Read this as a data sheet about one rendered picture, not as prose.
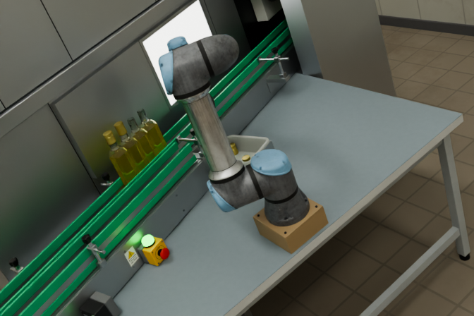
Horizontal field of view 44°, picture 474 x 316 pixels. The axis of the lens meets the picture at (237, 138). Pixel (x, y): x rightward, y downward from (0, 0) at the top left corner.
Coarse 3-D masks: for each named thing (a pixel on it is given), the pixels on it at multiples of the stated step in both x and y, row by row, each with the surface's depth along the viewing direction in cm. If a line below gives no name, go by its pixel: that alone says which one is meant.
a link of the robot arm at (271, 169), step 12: (264, 156) 182; (276, 156) 180; (252, 168) 180; (264, 168) 177; (276, 168) 176; (288, 168) 180; (252, 180) 178; (264, 180) 178; (276, 180) 178; (288, 180) 181; (264, 192) 180; (276, 192) 181; (288, 192) 182
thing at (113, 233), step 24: (168, 168) 216; (144, 192) 207; (120, 216) 199; (96, 240) 192; (120, 240) 200; (72, 264) 185; (48, 288) 178; (72, 288) 185; (24, 312) 172; (48, 312) 179
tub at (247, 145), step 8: (232, 136) 244; (240, 136) 241; (248, 136) 239; (240, 144) 243; (248, 144) 240; (256, 144) 238; (264, 144) 230; (240, 152) 245; (248, 152) 242; (256, 152) 227; (240, 160) 240
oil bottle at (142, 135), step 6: (132, 132) 220; (138, 132) 219; (144, 132) 220; (138, 138) 218; (144, 138) 220; (150, 138) 223; (144, 144) 220; (150, 144) 223; (144, 150) 221; (150, 150) 223; (156, 150) 226; (150, 156) 223
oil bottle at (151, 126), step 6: (150, 120) 224; (144, 126) 222; (150, 126) 223; (156, 126) 225; (150, 132) 223; (156, 132) 225; (156, 138) 225; (162, 138) 228; (156, 144) 225; (162, 144) 228
